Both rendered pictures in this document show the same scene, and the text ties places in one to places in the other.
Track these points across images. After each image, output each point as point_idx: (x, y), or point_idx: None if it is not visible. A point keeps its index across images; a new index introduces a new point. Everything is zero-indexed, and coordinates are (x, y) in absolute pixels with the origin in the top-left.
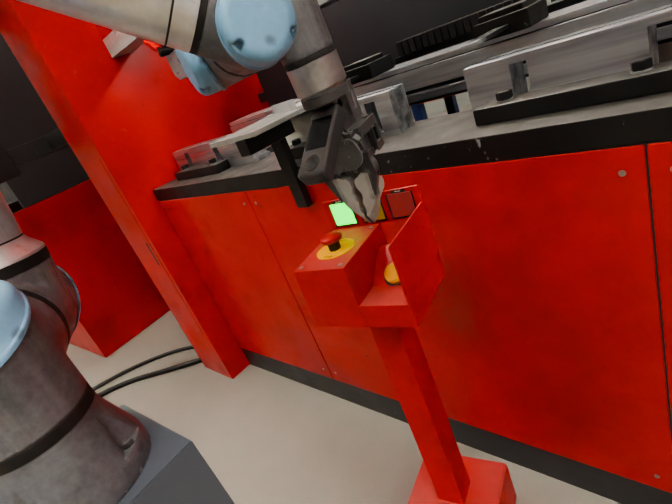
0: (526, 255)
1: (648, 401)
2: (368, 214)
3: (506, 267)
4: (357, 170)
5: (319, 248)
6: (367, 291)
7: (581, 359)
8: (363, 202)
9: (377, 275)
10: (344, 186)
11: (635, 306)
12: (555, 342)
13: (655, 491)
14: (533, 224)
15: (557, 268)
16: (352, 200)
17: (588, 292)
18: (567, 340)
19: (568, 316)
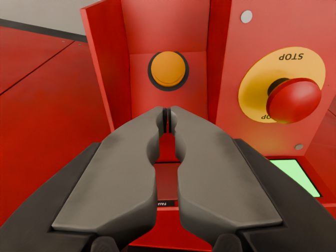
0: (76, 136)
1: (56, 63)
2: (157, 109)
3: (103, 130)
4: (91, 251)
5: (322, 97)
6: (208, 33)
7: (83, 79)
8: (155, 130)
9: (200, 69)
10: (212, 182)
11: (14, 98)
12: (95, 87)
13: (86, 42)
14: (47, 158)
15: (54, 124)
16: (193, 137)
17: (43, 108)
18: (85, 87)
19: (73, 98)
